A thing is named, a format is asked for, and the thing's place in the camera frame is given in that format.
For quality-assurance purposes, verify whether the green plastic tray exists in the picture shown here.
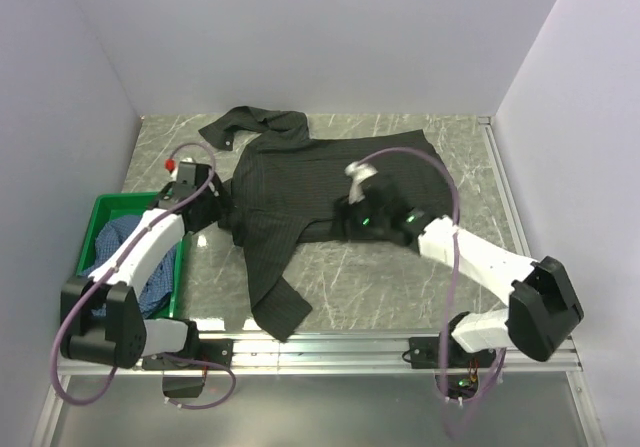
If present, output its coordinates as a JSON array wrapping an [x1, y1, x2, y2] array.
[[76, 192, 191, 318]]

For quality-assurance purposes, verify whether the blue checked shirt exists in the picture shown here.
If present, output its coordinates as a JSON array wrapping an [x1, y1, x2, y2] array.
[[78, 214, 177, 319]]

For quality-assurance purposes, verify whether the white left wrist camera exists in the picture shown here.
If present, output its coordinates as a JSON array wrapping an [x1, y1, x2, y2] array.
[[164, 157, 194, 178]]

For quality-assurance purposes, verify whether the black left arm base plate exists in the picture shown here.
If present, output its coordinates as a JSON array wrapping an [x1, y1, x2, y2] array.
[[141, 338, 234, 371]]

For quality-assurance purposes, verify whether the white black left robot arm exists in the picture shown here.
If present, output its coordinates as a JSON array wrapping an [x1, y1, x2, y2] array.
[[56, 162, 231, 369]]

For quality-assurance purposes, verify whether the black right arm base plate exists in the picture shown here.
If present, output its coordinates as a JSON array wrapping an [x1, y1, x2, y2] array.
[[401, 336, 496, 369]]

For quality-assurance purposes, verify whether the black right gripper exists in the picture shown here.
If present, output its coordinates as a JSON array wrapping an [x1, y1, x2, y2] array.
[[329, 194, 389, 245]]

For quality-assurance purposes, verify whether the aluminium rail frame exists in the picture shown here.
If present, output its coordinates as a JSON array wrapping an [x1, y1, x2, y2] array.
[[50, 114, 588, 446]]

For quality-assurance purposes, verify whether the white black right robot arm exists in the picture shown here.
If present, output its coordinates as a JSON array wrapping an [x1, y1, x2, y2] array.
[[334, 165, 584, 367]]

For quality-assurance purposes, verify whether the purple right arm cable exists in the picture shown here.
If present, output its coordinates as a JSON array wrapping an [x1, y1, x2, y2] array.
[[357, 146, 507, 438]]

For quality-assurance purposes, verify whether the black pinstriped long sleeve shirt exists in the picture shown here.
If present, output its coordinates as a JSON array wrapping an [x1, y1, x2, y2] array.
[[201, 107, 452, 340]]

